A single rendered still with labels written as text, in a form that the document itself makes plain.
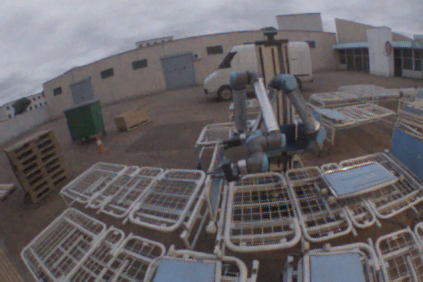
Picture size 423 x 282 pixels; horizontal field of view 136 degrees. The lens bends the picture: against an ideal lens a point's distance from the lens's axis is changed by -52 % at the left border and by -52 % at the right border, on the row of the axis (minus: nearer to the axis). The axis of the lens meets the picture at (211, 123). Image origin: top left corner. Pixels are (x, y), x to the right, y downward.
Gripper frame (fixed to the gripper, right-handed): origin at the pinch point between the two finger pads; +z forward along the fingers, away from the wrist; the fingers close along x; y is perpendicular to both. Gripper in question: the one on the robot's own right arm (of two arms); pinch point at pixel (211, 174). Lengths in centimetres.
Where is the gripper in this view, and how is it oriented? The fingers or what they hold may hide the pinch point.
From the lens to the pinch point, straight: 106.8
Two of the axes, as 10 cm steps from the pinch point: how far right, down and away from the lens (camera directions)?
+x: -3.2, -9.1, -2.6
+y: 1.4, -3.2, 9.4
